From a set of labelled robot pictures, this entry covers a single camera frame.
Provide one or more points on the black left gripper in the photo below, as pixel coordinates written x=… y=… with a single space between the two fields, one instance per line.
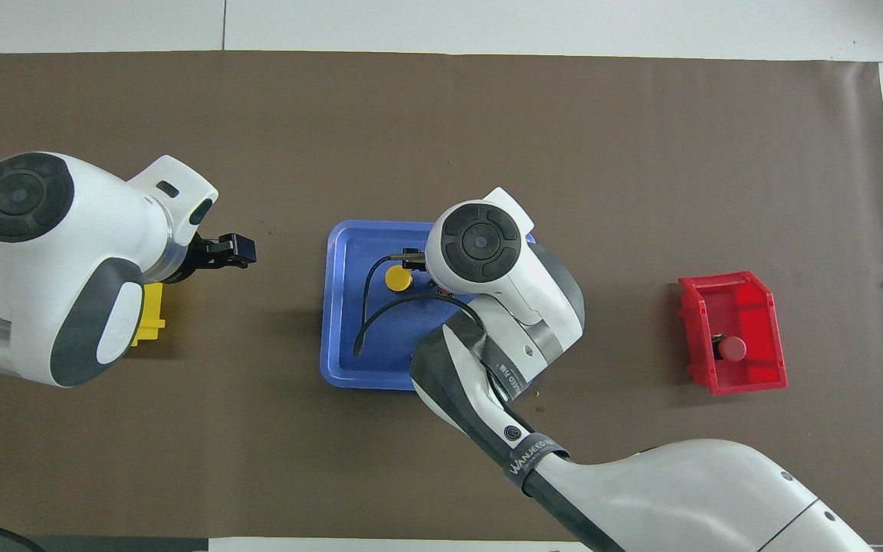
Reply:
x=198 y=257

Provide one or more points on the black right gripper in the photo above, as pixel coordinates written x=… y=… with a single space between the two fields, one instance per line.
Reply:
x=415 y=258

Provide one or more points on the yellow push button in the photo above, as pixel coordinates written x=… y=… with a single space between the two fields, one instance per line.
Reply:
x=398 y=277

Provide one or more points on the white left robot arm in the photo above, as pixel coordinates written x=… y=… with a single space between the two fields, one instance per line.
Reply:
x=66 y=261

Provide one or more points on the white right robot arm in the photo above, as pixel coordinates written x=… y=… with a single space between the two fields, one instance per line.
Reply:
x=533 y=307

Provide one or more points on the blue plastic tray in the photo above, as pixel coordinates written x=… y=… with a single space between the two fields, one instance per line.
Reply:
x=349 y=307

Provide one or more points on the yellow plastic bin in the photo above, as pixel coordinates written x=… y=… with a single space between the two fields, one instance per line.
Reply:
x=152 y=314

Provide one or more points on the brown paper mat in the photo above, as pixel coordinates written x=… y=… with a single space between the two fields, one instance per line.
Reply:
x=487 y=138

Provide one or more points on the red plastic bin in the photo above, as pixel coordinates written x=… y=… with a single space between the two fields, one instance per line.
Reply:
x=756 y=307

